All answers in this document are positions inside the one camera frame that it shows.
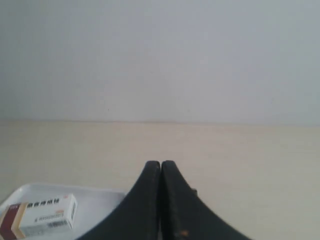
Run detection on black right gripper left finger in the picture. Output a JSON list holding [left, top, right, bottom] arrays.
[[79, 160, 160, 240]]

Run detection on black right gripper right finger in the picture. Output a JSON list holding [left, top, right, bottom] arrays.
[[161, 160, 248, 240]]

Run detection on white medicine box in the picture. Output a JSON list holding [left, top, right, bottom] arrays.
[[0, 193, 78, 240]]

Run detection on black handheld barcode scanner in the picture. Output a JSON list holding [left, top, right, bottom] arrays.
[[192, 188, 198, 196]]

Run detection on white plastic tray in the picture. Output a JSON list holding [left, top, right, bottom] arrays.
[[0, 183, 126, 240]]

